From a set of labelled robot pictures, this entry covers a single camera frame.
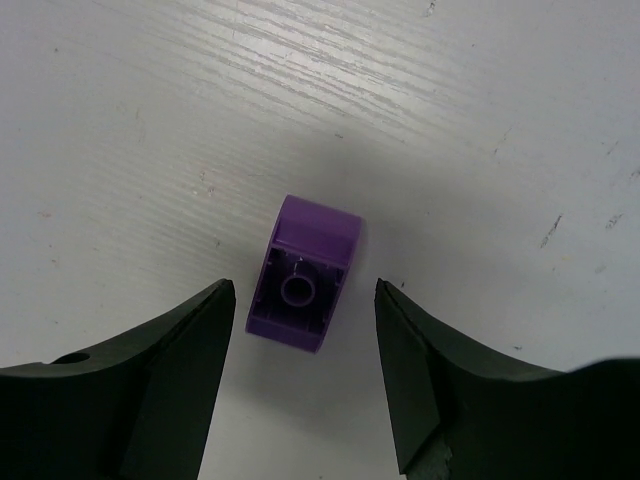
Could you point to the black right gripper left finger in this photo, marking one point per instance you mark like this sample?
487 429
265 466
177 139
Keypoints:
136 406

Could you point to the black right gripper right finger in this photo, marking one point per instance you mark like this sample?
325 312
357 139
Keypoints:
461 410

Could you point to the purple printed lego brick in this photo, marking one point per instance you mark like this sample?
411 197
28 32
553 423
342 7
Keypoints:
307 261

